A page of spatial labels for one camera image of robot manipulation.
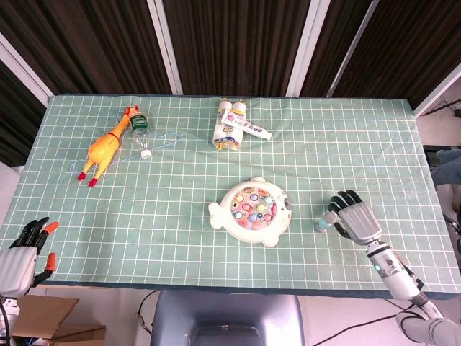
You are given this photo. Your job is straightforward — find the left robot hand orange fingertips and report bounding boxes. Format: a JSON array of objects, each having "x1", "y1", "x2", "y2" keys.
[{"x1": 0, "y1": 216, "x2": 60, "y2": 298}]

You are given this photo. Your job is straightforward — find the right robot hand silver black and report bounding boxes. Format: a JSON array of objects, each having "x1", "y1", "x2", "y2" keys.
[{"x1": 327, "y1": 190, "x2": 382, "y2": 246}]

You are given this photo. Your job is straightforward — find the small teal toy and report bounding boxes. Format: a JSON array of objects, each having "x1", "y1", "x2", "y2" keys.
[{"x1": 315, "y1": 211, "x2": 339, "y2": 233}]

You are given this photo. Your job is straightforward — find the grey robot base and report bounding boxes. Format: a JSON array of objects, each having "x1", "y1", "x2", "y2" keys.
[{"x1": 150, "y1": 290, "x2": 306, "y2": 346}]

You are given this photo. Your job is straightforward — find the white whack-a-mole toy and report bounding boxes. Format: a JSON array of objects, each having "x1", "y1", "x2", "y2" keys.
[{"x1": 207, "y1": 177, "x2": 292, "y2": 249}]

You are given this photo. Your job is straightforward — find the brown cardboard box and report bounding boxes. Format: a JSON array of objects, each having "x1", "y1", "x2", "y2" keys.
[{"x1": 12, "y1": 294, "x2": 107, "y2": 346}]

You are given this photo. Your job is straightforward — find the person's leg in jeans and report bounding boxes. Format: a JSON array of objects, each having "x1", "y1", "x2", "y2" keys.
[{"x1": 431, "y1": 148, "x2": 461, "y2": 185}]

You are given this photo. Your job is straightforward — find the white toothpaste tube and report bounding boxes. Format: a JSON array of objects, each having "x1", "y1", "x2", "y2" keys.
[{"x1": 222, "y1": 110, "x2": 272, "y2": 142}]

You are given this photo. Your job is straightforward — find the dark slatted divider panel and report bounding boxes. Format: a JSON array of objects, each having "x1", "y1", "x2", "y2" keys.
[
  {"x1": 161, "y1": 0, "x2": 311, "y2": 97},
  {"x1": 300, "y1": 0, "x2": 379, "y2": 97},
  {"x1": 0, "y1": 0, "x2": 174, "y2": 95},
  {"x1": 331, "y1": 0, "x2": 461, "y2": 110},
  {"x1": 0, "y1": 61, "x2": 48, "y2": 167}
]

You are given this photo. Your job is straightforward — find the yellow rubber chicken toy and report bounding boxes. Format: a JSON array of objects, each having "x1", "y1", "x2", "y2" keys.
[{"x1": 77, "y1": 105, "x2": 140, "y2": 188}]

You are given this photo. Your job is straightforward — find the green checked tablecloth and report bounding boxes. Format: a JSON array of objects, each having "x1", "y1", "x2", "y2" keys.
[{"x1": 0, "y1": 94, "x2": 461, "y2": 301}]

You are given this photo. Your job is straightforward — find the clear plastic water bottle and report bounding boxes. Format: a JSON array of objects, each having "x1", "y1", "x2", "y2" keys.
[{"x1": 129, "y1": 107, "x2": 153, "y2": 159}]

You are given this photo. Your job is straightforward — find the black floor cable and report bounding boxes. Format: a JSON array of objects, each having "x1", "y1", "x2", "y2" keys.
[
  {"x1": 336, "y1": 298, "x2": 411, "y2": 334},
  {"x1": 138, "y1": 290, "x2": 159, "y2": 334}
]

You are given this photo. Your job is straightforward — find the blue wire clothes hanger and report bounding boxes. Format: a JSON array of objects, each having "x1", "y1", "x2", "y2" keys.
[{"x1": 69, "y1": 110, "x2": 182, "y2": 173}]

